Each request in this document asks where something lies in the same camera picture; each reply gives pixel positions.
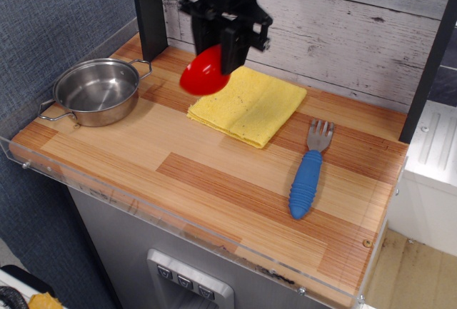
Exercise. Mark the red plastic bowl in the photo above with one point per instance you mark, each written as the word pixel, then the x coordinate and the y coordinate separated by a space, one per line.
pixel 203 75

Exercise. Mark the black right vertical post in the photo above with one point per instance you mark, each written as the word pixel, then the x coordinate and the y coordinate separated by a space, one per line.
pixel 438 49

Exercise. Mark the blue handled metal fork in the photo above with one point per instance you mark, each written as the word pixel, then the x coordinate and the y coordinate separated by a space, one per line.
pixel 304 186

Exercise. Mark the yellow object bottom left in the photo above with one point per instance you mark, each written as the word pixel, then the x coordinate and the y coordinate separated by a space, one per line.
pixel 44 301

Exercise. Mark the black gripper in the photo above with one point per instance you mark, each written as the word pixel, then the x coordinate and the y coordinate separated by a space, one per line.
pixel 236 24

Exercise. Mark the silver dispenser button panel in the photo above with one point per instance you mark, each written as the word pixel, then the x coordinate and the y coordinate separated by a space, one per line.
pixel 179 285

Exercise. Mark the small stainless steel pot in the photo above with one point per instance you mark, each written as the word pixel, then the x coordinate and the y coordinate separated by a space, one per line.
pixel 97 92

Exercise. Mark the grey toy fridge cabinet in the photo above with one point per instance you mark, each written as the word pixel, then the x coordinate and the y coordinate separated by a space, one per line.
pixel 122 242

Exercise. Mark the clear acrylic edge guard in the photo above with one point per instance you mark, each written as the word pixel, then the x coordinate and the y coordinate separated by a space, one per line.
pixel 233 199

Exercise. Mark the black left vertical post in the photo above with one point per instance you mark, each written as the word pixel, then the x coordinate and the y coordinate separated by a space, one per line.
pixel 152 27

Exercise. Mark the yellow folded cloth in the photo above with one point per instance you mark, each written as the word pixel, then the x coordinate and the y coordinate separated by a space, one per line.
pixel 252 107

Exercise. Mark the white ridged appliance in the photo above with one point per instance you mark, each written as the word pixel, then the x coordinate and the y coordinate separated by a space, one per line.
pixel 423 206

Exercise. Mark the black vertical post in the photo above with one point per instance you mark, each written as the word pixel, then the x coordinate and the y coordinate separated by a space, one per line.
pixel 152 27
pixel 438 49

